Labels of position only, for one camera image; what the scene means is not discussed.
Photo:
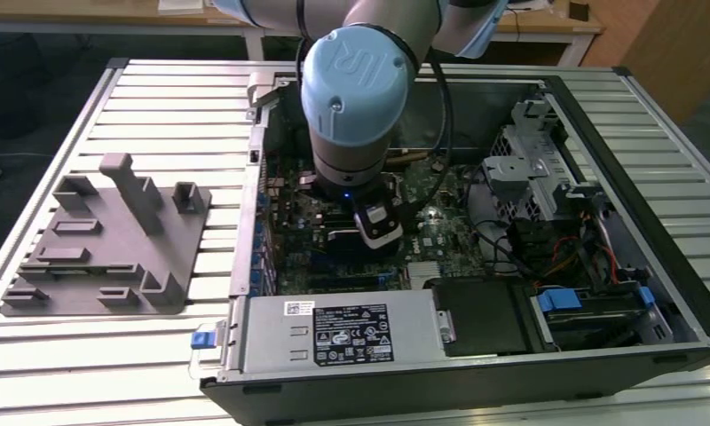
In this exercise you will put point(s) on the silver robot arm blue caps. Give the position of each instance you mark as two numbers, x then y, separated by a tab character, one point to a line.
355	89

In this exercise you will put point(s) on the black graphics card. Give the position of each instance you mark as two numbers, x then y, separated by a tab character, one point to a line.
343	253

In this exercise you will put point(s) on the green motherboard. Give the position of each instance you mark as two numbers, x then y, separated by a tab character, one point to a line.
450	248

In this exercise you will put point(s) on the silver finned heatsink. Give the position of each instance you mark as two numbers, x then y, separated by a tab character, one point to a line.
427	273

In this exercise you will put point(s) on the grey metal drive cage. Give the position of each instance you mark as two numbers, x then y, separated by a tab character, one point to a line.
510	173

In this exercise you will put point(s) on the silver power supply unit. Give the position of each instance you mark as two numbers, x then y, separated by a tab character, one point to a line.
272	333

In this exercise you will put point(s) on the black plastic shroud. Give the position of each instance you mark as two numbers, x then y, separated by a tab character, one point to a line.
486	315

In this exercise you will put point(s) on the grey plastic parts rack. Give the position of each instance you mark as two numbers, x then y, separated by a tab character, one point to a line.
124	248

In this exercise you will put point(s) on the blue case release latch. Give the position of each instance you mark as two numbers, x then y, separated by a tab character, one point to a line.
202	341

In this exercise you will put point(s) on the hard disk in blue carrier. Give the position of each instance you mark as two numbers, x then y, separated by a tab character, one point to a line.
559	301

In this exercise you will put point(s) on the black open PC case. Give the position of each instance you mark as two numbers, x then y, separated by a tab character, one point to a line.
391	399

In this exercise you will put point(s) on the white cardboard box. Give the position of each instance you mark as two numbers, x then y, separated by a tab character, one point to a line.
180	5

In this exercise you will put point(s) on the small black desk item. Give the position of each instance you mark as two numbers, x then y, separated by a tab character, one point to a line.
579	11

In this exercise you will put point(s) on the wooden cabinet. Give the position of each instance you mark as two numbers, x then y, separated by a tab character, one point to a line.
675	44

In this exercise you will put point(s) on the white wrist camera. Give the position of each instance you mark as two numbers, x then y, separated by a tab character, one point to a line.
382	231

